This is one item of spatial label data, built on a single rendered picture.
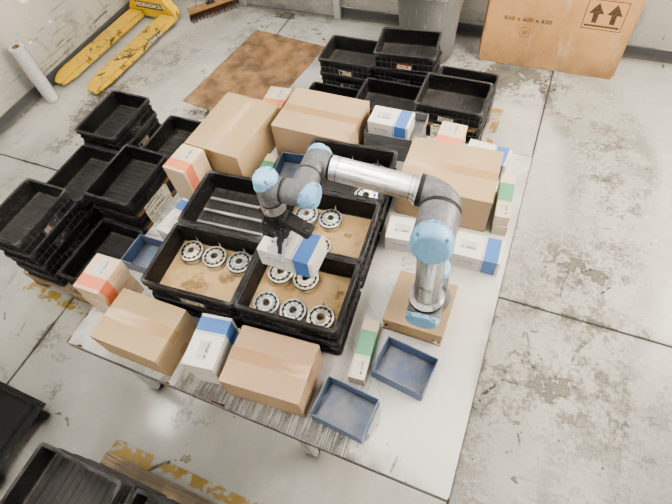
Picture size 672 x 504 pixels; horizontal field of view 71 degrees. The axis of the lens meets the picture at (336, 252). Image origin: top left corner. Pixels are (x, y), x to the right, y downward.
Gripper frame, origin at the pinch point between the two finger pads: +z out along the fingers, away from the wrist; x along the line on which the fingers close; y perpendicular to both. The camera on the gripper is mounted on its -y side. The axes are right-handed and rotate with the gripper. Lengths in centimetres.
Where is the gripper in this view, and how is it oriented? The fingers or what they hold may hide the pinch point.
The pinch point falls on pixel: (292, 247)
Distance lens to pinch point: 160.9
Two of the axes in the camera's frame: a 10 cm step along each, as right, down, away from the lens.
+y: -9.2, -2.6, 2.8
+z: 1.0, 5.6, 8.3
